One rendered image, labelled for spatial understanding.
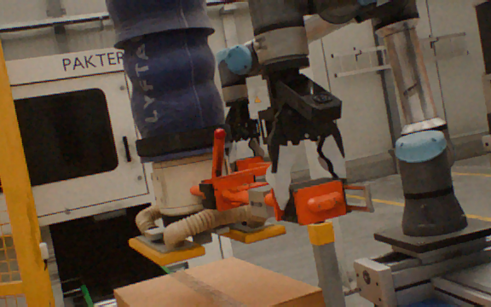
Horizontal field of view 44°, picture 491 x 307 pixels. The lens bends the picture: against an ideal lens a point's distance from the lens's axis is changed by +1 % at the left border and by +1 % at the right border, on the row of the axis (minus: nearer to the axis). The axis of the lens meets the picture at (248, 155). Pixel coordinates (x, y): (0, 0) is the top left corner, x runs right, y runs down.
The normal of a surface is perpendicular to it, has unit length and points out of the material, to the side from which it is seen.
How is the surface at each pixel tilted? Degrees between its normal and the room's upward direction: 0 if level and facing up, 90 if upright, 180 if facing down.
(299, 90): 29
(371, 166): 90
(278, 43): 90
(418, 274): 90
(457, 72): 90
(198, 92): 74
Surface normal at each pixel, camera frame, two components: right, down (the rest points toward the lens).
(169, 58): 0.00, -0.29
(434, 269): 0.25, 0.00
